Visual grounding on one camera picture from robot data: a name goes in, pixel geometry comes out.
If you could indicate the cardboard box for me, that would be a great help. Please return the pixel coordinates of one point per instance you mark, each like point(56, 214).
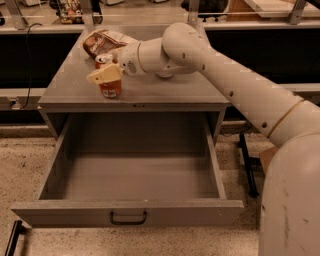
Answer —
point(266, 157)

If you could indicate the orange soda can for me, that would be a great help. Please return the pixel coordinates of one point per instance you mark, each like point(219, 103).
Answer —
point(112, 89)

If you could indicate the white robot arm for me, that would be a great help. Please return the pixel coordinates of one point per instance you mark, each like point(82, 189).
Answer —
point(290, 207)

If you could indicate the grey cabinet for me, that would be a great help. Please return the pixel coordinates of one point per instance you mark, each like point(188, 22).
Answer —
point(70, 91)

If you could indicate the brown chip bag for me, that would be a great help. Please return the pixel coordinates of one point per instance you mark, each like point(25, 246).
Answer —
point(103, 41)

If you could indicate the open grey top drawer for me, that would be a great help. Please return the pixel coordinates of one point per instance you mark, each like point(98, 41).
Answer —
point(161, 163)

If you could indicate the snack rack background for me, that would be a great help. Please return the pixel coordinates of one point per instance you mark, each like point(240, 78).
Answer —
point(71, 12)

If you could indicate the black drawer handle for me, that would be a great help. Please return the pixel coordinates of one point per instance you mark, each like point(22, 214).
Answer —
point(127, 220)

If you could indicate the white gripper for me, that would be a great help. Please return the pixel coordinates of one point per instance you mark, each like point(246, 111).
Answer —
point(128, 60)

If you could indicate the black bar bottom left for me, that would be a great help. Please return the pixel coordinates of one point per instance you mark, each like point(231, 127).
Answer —
point(17, 230)

